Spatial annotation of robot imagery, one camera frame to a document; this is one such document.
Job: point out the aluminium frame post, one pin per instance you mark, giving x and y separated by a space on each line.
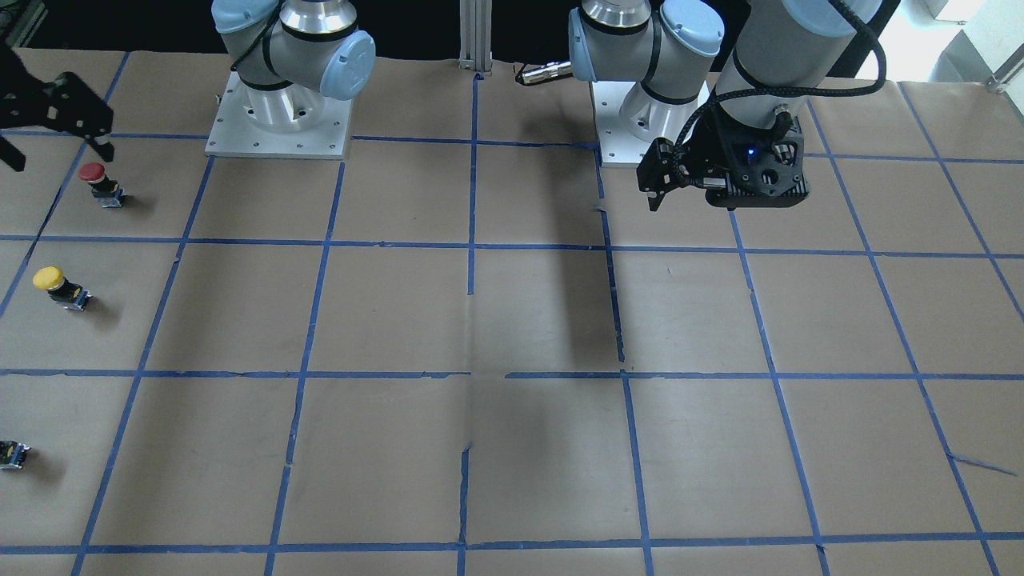
474 31

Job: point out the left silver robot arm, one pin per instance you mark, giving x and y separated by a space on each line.
785 52

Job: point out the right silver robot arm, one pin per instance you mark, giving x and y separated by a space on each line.
297 67

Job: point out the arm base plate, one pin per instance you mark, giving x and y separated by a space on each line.
628 120
289 123

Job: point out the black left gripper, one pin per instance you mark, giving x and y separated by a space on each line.
709 147

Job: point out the small black switch block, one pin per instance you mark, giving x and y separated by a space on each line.
13 454

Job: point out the red push button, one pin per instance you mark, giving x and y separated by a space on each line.
104 189

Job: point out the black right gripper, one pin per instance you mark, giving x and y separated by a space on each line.
50 106

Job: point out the yellow push button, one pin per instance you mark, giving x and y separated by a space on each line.
52 280

